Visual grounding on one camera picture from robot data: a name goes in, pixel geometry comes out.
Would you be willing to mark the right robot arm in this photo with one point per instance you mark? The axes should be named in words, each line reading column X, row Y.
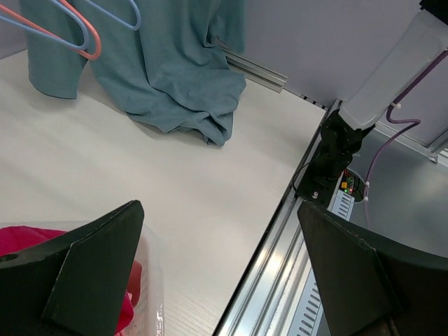
column 418, row 51

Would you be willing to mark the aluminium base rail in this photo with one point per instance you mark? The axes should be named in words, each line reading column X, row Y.
column 277, row 293

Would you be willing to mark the grey blue t shirt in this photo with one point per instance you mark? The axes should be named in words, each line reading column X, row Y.
column 172, row 73

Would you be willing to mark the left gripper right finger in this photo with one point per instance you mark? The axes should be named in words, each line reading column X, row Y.
column 398, row 290

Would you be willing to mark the white laundry basket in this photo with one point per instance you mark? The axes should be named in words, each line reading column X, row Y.
column 72, row 282

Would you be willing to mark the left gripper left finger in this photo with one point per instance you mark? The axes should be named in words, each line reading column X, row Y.
column 80, row 266

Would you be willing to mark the red t shirt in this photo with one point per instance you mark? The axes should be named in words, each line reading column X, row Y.
column 52, row 252

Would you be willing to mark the light blue wire hanger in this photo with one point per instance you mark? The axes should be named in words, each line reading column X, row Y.
column 52, row 20

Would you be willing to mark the white slotted cable duct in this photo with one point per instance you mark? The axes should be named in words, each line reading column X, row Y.
column 329, row 246

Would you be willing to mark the pink wire hanger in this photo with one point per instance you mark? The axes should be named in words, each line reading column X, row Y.
column 45, row 52

